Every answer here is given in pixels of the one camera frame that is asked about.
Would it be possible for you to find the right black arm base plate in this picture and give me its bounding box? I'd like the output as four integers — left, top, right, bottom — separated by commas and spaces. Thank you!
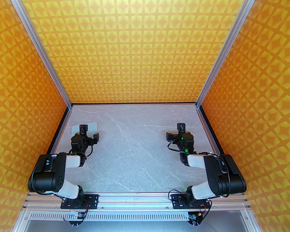
172, 194, 211, 210

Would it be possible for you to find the thin black table edge strip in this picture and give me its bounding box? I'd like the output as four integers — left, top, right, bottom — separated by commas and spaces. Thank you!
71, 102, 198, 106

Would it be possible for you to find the light blue paper sheet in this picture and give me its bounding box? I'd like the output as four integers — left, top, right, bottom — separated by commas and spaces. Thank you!
72, 122, 98, 135

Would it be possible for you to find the small circuit board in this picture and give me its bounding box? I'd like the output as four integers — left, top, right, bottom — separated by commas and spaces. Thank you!
187, 212, 204, 226
67, 211, 87, 226

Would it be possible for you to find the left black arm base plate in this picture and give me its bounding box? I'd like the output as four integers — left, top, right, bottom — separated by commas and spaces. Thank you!
60, 194, 99, 210

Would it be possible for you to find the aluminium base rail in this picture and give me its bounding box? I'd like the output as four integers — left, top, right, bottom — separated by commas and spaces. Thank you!
23, 192, 250, 211

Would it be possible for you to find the aluminium corner post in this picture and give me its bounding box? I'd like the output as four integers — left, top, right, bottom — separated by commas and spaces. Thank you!
2, 0, 73, 109
195, 0, 264, 108

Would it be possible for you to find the white slotted cable duct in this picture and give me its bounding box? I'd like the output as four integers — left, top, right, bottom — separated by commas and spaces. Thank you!
29, 210, 249, 223

